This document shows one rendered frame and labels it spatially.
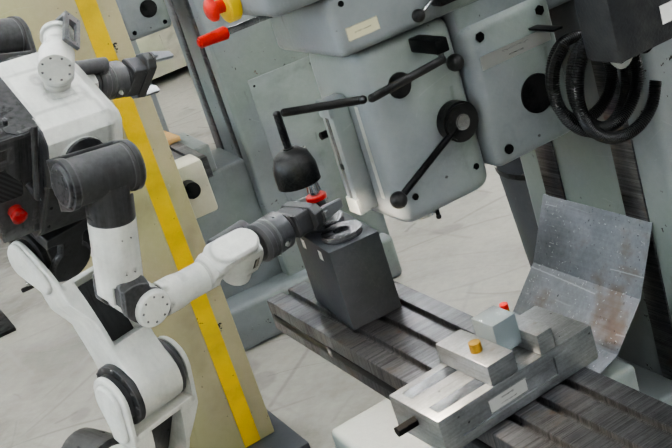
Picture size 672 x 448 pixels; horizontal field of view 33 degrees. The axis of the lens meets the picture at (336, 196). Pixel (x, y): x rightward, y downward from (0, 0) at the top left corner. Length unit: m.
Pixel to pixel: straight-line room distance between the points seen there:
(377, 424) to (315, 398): 2.01
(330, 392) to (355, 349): 1.90
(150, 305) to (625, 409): 0.88
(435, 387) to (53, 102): 0.88
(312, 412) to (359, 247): 1.85
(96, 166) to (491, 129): 0.69
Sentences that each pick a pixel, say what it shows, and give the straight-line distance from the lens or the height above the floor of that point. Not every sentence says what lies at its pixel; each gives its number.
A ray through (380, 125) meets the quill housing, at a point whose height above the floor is 1.50.
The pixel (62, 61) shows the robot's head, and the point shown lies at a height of 1.71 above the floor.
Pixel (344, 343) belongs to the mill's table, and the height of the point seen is 0.97.
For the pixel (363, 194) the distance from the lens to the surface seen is 1.94.
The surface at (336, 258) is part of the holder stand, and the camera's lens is 2.35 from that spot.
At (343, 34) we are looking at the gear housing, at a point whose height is 1.67.
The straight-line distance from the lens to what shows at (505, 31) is 1.95.
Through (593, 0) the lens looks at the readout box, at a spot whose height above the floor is 1.62.
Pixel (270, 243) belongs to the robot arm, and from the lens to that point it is 2.35.
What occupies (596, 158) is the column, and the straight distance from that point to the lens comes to 2.21.
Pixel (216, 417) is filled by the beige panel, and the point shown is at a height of 0.19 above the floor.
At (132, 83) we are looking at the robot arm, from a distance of 2.68.
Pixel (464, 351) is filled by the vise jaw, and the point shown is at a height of 1.08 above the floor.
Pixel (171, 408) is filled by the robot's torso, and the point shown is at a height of 0.91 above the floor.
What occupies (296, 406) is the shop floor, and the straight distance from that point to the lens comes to 4.23.
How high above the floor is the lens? 2.03
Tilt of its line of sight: 19 degrees down
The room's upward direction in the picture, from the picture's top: 18 degrees counter-clockwise
